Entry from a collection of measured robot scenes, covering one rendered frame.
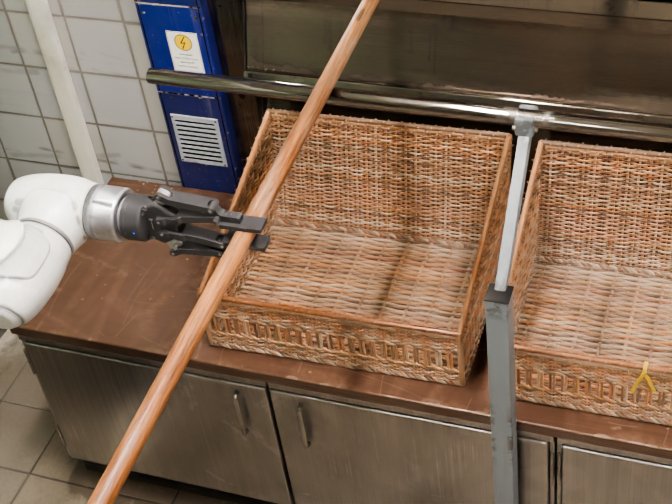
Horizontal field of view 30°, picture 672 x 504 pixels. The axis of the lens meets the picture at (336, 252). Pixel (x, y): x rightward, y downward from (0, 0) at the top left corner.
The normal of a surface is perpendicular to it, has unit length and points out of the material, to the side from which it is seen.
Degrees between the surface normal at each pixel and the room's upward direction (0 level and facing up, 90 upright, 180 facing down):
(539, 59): 70
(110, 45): 90
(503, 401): 90
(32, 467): 0
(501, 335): 90
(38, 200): 12
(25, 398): 0
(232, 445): 90
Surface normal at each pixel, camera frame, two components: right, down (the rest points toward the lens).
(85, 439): -0.32, 0.67
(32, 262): 0.71, -0.14
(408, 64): -0.34, 0.38
